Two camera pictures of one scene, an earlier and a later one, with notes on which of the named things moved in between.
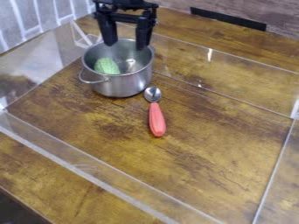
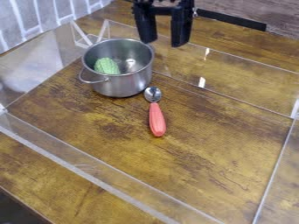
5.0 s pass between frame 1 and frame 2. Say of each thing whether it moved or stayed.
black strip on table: stayed
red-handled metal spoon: stayed
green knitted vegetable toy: stayed
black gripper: moved
